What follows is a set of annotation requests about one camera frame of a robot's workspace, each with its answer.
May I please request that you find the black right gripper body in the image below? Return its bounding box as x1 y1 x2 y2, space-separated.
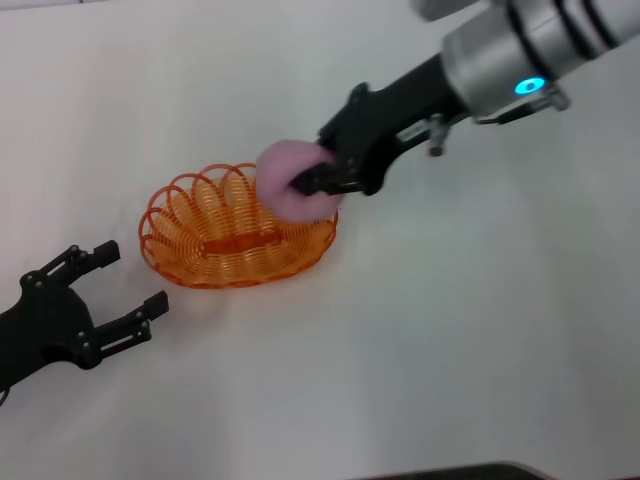
343 52 474 197

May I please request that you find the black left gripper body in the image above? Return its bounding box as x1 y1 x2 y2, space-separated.
0 272 100 396

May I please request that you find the pink peach with green stem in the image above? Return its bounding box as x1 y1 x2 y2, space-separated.
254 139 346 224

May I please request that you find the orange wire basket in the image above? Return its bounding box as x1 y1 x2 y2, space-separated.
138 162 340 290

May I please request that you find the dark rounded base edge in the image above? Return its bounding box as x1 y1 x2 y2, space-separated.
349 460 541 480

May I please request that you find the silver cable connector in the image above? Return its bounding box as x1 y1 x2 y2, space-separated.
427 113 474 157

